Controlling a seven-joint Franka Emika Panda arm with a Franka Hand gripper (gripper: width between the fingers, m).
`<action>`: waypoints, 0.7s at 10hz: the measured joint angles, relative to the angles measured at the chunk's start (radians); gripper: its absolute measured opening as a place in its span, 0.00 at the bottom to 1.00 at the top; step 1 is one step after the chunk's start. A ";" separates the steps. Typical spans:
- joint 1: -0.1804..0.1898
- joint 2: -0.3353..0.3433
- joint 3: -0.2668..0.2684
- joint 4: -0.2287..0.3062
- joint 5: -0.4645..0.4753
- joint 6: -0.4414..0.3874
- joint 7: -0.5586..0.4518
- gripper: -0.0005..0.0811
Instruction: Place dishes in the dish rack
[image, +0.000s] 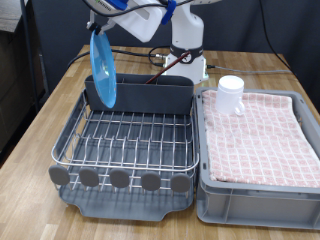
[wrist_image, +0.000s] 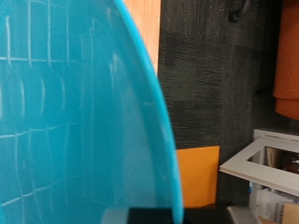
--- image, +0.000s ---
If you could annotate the black metal pole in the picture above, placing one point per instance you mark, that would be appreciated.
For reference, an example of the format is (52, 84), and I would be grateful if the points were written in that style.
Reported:
(28, 50)

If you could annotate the blue plastic plate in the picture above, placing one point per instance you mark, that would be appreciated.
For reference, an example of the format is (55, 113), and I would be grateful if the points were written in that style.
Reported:
(103, 76)

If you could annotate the reddish brown wooden spoon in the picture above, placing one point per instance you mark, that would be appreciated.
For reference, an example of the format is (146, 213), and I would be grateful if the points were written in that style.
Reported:
(166, 69)

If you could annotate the grey plastic drain tray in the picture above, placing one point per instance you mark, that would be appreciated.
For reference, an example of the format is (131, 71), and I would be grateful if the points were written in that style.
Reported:
(116, 206)

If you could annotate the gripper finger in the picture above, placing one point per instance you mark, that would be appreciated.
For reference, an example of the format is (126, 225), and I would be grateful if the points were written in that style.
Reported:
(90, 26)
(108, 25)

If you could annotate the pink checked towel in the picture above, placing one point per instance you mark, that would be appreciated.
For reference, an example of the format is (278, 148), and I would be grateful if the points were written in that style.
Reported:
(256, 140)

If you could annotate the grey plastic crate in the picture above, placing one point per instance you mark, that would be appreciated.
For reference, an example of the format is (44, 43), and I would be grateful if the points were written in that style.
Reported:
(253, 208)

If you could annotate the white mug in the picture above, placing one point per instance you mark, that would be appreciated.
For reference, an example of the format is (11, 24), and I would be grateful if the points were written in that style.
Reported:
(228, 96)

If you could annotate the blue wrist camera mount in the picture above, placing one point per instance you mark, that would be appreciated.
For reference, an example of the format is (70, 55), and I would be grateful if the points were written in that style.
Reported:
(116, 4)

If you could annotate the dark cabinet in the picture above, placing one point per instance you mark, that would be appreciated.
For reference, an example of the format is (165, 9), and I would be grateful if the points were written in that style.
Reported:
(13, 83)

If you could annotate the dark grey cutlery holder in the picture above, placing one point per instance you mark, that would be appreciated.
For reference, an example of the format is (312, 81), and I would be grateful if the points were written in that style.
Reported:
(150, 96)

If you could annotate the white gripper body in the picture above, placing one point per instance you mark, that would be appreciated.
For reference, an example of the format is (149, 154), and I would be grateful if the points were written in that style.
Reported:
(143, 30)

